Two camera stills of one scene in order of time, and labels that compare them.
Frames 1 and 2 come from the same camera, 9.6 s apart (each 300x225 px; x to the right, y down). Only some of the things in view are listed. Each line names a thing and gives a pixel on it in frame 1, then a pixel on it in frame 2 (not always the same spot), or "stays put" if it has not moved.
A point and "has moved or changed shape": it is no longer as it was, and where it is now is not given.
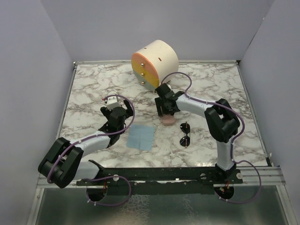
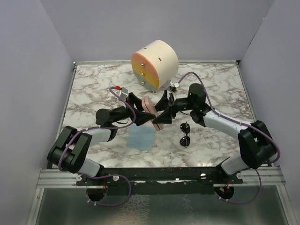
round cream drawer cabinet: (152, 64) stays put
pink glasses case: (168, 120) has moved or changed shape
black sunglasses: (185, 127) stays put
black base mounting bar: (156, 181) stays put
